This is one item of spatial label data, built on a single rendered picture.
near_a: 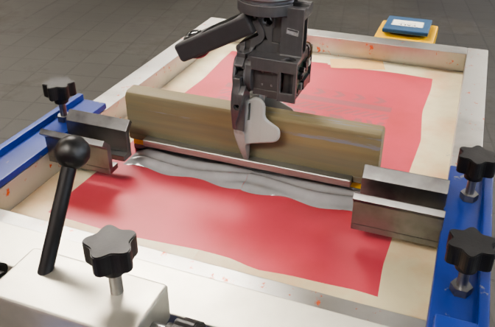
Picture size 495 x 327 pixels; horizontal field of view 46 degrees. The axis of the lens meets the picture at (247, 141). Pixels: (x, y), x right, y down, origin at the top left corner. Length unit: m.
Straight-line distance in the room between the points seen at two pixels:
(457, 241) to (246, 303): 0.19
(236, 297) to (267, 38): 0.33
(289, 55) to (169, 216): 0.25
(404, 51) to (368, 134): 0.50
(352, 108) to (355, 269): 0.40
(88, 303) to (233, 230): 0.29
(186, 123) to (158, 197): 0.11
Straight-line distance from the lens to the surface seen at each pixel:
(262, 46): 0.71
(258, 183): 0.78
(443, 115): 1.02
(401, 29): 1.36
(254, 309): 0.49
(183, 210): 0.74
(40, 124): 0.87
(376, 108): 1.01
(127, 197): 0.78
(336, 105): 1.01
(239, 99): 0.71
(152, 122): 0.83
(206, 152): 0.79
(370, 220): 0.67
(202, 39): 0.73
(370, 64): 1.19
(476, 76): 1.09
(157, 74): 1.05
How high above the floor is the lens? 1.39
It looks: 29 degrees down
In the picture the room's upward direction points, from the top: straight up
